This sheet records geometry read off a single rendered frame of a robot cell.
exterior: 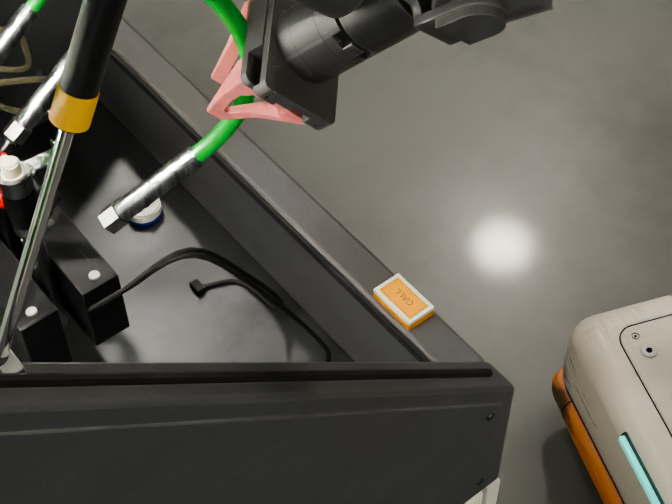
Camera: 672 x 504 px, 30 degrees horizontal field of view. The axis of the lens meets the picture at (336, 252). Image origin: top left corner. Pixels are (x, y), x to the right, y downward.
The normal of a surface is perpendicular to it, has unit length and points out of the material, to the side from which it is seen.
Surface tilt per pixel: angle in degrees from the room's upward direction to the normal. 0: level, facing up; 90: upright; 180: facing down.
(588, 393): 90
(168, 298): 0
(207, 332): 0
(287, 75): 47
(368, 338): 90
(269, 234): 90
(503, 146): 0
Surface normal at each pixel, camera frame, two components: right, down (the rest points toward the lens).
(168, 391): 0.52, -0.80
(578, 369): -0.96, 0.23
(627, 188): -0.01, -0.63
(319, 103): 0.69, -0.28
